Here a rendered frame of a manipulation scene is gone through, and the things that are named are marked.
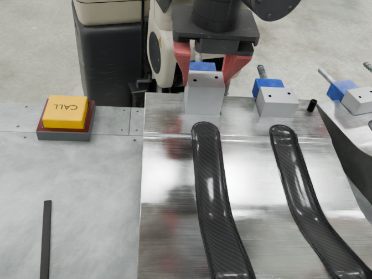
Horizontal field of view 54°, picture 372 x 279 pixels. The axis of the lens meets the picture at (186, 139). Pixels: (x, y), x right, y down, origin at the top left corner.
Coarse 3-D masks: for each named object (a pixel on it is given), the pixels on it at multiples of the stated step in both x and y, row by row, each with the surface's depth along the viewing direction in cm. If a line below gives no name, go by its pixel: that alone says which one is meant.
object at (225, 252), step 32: (192, 128) 49; (288, 128) 51; (288, 160) 48; (224, 192) 43; (288, 192) 44; (224, 224) 40; (320, 224) 41; (224, 256) 34; (320, 256) 34; (352, 256) 35
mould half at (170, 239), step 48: (240, 96) 55; (144, 144) 47; (240, 144) 48; (144, 192) 42; (192, 192) 42; (240, 192) 43; (336, 192) 45; (144, 240) 35; (192, 240) 36; (288, 240) 37
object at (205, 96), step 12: (192, 72) 50; (204, 72) 50; (216, 72) 50; (192, 84) 48; (204, 84) 48; (216, 84) 48; (192, 96) 49; (204, 96) 49; (216, 96) 49; (192, 108) 50; (204, 108) 51; (216, 108) 51
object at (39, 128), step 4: (88, 100) 62; (92, 100) 62; (92, 104) 61; (44, 108) 59; (92, 108) 60; (88, 112) 59; (88, 116) 59; (40, 120) 57; (88, 120) 58; (40, 124) 57; (88, 124) 58; (40, 128) 56; (44, 128) 56; (48, 128) 56; (52, 128) 56; (56, 128) 56; (60, 128) 56; (64, 128) 56; (68, 128) 56; (72, 128) 57; (88, 128) 57; (84, 132) 56; (88, 132) 56
